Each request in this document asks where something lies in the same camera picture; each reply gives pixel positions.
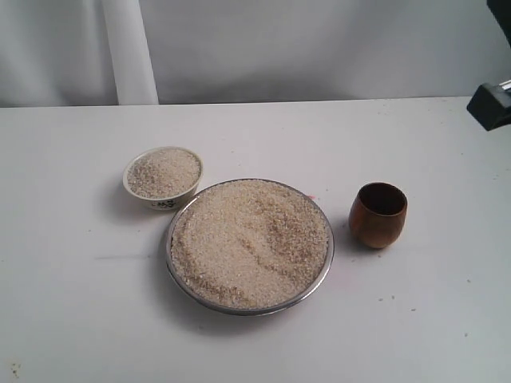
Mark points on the white rice grains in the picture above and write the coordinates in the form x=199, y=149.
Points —
x=163, y=173

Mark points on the rice in metal tray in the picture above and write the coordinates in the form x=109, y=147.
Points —
x=247, y=243

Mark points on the round metal tray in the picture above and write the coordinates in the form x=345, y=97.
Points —
x=175, y=275

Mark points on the brown wooden cup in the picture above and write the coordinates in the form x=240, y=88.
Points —
x=378, y=215

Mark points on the white backdrop curtain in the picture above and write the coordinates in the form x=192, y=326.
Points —
x=63, y=53

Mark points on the cream ceramic rice bowl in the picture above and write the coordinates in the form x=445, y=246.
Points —
x=165, y=204

